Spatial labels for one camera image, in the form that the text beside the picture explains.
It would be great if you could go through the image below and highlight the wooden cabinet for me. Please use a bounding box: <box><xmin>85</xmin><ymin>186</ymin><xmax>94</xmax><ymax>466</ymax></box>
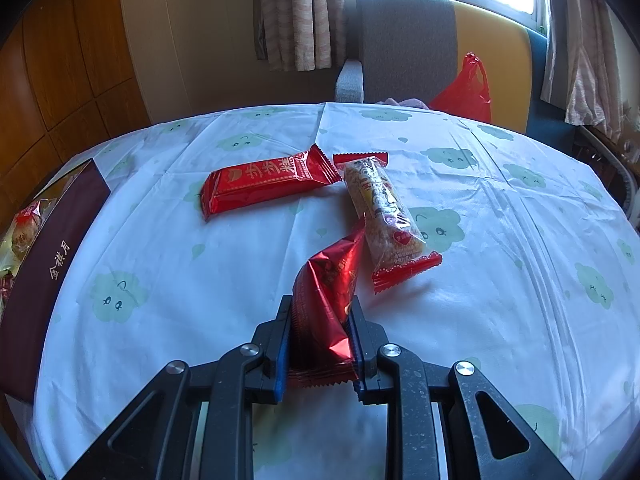
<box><xmin>0</xmin><ymin>0</ymin><xmax>154</xmax><ymax>197</ymax></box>

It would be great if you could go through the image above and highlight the metal rail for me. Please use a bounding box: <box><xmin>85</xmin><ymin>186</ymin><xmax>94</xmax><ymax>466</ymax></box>
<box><xmin>574</xmin><ymin>124</ymin><xmax>640</xmax><ymax>233</ymax></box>

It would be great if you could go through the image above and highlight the maroon gift box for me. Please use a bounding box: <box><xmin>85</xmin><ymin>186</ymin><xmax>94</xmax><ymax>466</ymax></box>
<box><xmin>0</xmin><ymin>158</ymin><xmax>112</xmax><ymax>404</ymax></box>

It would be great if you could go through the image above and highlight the bread packet with red label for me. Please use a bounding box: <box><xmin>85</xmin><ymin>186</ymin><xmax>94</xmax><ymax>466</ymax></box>
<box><xmin>10</xmin><ymin>198</ymin><xmax>57</xmax><ymax>262</ymax></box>

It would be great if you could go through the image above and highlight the red plastic bag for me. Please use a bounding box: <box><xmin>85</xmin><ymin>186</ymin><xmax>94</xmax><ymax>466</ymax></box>
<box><xmin>428</xmin><ymin>52</ymin><xmax>494</xmax><ymax>124</ymax></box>

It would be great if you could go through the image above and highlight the grey yellow blue armchair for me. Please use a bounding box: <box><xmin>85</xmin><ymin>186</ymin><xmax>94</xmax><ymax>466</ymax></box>
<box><xmin>335</xmin><ymin>0</ymin><xmax>582</xmax><ymax>137</ymax></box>

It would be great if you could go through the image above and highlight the long red foil snack packet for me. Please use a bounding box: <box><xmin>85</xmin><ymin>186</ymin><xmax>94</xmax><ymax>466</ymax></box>
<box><xmin>201</xmin><ymin>144</ymin><xmax>339</xmax><ymax>222</ymax></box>

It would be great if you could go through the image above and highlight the pink cloth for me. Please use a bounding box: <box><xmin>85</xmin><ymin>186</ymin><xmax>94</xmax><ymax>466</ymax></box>
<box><xmin>375</xmin><ymin>96</ymin><xmax>431</xmax><ymax>110</ymax></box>

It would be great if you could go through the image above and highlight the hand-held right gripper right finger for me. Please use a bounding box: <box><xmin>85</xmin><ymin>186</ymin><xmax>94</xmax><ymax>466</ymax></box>
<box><xmin>349</xmin><ymin>297</ymin><xmax>576</xmax><ymax>480</ymax></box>

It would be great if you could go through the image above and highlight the clear rice cracker bar packet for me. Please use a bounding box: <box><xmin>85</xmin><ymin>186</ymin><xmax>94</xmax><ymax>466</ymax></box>
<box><xmin>333</xmin><ymin>152</ymin><xmax>444</xmax><ymax>296</ymax></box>

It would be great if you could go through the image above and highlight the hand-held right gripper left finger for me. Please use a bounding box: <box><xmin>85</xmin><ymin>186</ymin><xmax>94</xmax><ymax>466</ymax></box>
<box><xmin>65</xmin><ymin>295</ymin><xmax>294</xmax><ymax>480</ymax></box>

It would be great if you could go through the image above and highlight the beige patterned curtain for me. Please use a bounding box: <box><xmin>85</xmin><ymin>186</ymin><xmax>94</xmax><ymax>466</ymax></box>
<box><xmin>541</xmin><ymin>0</ymin><xmax>627</xmax><ymax>127</ymax></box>
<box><xmin>254</xmin><ymin>0</ymin><xmax>347</xmax><ymax>73</ymax></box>

